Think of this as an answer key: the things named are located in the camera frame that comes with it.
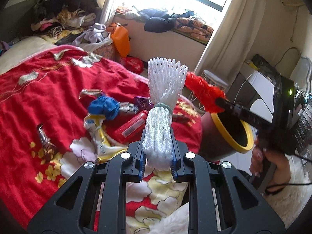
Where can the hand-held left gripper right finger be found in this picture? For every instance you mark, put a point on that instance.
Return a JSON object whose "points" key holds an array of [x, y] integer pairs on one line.
{"points": [[173, 168]]}

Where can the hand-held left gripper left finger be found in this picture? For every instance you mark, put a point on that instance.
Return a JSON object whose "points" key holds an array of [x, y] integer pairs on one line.
{"points": [[142, 166]]}

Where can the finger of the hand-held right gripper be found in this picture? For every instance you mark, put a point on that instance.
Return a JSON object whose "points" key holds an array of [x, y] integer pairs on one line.
{"points": [[243, 114]]}

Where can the brown bin with yellow rim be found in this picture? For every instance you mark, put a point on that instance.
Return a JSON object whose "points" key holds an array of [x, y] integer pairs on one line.
{"points": [[214, 141]]}

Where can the white foam fruit net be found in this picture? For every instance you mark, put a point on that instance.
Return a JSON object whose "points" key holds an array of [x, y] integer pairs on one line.
{"points": [[158, 126]]}

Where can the red foam fruit net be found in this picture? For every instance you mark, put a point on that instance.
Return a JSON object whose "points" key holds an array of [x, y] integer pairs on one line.
{"points": [[202, 90]]}

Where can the silver patterned wrapper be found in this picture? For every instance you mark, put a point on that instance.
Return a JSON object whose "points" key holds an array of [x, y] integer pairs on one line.
{"points": [[128, 107]]}

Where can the purple candy wrapper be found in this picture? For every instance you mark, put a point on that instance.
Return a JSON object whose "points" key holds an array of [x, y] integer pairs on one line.
{"points": [[142, 102]]}

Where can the person's right forearm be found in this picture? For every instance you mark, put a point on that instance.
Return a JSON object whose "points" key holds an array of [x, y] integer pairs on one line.
{"points": [[292, 199]]}

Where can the person's right hand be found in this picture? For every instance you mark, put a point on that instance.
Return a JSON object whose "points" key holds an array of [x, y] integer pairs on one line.
{"points": [[255, 158]]}

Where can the row of cosmetic bottles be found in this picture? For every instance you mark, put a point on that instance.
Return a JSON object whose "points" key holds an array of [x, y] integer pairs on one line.
{"points": [[308, 126]]}

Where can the white desk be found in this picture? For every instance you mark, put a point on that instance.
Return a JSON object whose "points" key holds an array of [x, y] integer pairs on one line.
{"points": [[260, 85]]}

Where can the red snack packet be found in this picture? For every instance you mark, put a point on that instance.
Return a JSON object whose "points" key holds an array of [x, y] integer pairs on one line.
{"points": [[131, 126]]}

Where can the small dark wrapper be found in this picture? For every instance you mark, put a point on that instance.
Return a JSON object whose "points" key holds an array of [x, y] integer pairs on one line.
{"points": [[182, 119]]}

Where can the yellow and white wrapper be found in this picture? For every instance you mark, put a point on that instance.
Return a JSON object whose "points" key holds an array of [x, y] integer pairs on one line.
{"points": [[100, 136]]}

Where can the white fluffy garment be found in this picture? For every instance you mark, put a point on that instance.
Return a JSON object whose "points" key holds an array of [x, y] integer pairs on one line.
{"points": [[170, 221]]}

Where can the dark green bag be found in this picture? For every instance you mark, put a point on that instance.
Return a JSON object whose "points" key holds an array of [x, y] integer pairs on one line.
{"points": [[264, 64]]}

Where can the blue crumpled plastic bag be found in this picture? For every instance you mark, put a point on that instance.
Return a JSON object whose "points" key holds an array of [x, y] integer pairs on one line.
{"points": [[103, 106]]}

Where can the wide cream curtain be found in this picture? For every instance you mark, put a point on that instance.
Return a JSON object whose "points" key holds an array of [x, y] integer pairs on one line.
{"points": [[231, 34]]}

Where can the brown shiny wrapper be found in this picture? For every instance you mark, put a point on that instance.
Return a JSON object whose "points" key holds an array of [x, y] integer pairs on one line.
{"points": [[90, 93]]}

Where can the dark brown snack wrapper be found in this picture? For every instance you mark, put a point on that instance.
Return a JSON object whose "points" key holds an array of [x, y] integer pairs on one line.
{"points": [[46, 141]]}

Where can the orange and black blanket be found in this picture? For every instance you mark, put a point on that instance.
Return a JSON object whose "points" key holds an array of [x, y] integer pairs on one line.
{"points": [[195, 28]]}

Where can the red plastic bag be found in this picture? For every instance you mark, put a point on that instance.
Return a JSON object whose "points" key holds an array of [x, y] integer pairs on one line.
{"points": [[132, 64]]}

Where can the red floral blanket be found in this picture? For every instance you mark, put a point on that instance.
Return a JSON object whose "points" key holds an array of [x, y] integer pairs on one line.
{"points": [[48, 90]]}

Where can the floral laundry basket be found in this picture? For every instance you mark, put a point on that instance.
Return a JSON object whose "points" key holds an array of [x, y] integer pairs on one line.
{"points": [[106, 51]]}

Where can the dark clothes on windowsill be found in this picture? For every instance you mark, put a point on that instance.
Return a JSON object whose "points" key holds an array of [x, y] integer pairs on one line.
{"points": [[158, 23]]}

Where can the orange paper bag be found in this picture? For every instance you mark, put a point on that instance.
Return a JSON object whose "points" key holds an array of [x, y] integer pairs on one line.
{"points": [[120, 39]]}

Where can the pale purple clothes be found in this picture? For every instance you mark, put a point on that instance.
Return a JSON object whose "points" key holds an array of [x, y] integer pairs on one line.
{"points": [[93, 33]]}

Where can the orange patterned cloth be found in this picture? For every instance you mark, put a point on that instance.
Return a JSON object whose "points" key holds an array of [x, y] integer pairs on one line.
{"points": [[124, 10]]}

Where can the beige pillow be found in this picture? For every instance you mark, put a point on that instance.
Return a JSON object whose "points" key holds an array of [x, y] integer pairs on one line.
{"points": [[24, 51]]}

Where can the narrow cream curtain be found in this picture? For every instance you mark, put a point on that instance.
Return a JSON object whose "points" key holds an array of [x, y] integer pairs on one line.
{"points": [[108, 2]]}

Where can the pile of clothes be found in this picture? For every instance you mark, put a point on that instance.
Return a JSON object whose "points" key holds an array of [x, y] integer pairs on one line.
{"points": [[63, 7]]}

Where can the colourful cloth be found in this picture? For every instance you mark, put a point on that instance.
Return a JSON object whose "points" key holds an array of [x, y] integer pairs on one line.
{"points": [[4, 46]]}

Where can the grey headboard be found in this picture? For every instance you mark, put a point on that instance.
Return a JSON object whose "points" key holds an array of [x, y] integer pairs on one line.
{"points": [[17, 22]]}

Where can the white wall pipe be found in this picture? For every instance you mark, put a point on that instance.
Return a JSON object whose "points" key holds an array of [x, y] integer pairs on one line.
{"points": [[292, 4]]}

